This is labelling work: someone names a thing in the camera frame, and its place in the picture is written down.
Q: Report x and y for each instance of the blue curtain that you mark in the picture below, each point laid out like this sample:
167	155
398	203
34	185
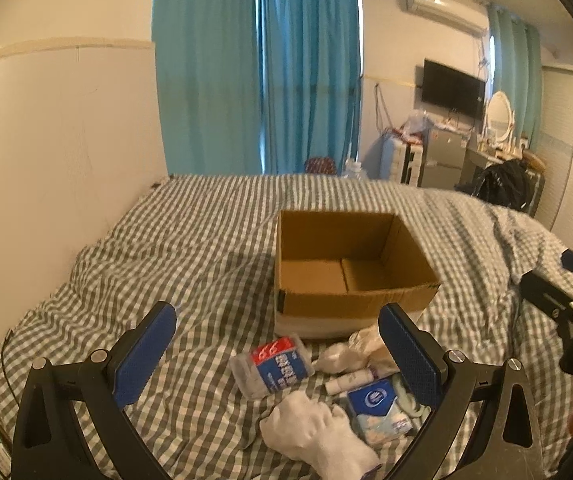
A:
518	69
258	86

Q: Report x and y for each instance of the white air conditioner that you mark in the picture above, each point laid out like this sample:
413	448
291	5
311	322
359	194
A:
452	13

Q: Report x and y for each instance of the blue curtain left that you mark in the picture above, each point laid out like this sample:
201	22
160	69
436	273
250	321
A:
258	86

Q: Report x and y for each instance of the grey checkered bed cover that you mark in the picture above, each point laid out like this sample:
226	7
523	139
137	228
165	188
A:
207	245

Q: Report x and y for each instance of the white small tube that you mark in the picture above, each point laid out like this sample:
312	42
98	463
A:
355	380

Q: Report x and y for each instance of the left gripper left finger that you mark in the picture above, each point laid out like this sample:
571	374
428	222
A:
48	441

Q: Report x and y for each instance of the white oval vanity mirror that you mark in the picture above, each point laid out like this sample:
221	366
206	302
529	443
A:
499	120

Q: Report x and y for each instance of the black wall television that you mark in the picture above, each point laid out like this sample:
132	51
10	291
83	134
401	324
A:
452	89

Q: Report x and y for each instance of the clear jar blue label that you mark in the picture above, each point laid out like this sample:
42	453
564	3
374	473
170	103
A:
272	367

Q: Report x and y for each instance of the grey mini fridge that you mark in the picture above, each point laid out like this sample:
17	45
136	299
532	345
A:
443	159

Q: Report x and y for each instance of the black bag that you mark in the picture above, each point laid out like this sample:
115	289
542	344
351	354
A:
506	184

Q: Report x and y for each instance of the blue curtain right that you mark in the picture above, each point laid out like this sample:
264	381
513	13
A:
518	69

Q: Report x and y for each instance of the blue tissue pack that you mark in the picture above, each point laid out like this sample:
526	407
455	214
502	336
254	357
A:
377	414

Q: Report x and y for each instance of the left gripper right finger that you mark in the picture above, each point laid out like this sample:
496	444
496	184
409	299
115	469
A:
505	440

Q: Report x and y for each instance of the brown cardboard box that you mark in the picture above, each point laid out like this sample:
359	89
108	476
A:
335	270

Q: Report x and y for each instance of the white knitted glove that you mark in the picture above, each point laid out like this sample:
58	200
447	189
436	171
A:
319	435

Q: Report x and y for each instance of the white faceted bottle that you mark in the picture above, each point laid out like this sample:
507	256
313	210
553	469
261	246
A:
338	359

